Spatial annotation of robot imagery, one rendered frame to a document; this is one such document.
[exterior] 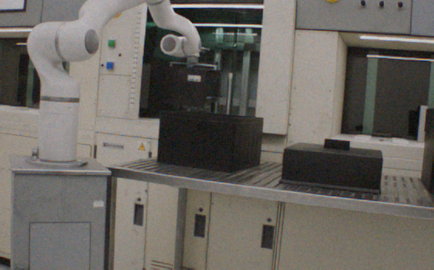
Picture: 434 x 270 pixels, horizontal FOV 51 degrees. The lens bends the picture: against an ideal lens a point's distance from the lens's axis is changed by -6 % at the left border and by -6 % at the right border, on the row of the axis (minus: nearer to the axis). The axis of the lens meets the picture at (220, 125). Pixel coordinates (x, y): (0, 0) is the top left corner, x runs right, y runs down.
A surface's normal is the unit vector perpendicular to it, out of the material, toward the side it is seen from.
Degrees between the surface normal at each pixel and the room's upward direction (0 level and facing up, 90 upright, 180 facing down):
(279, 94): 90
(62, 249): 90
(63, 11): 90
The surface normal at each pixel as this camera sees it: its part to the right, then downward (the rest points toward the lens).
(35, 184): 0.43, 0.08
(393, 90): -0.33, 0.03
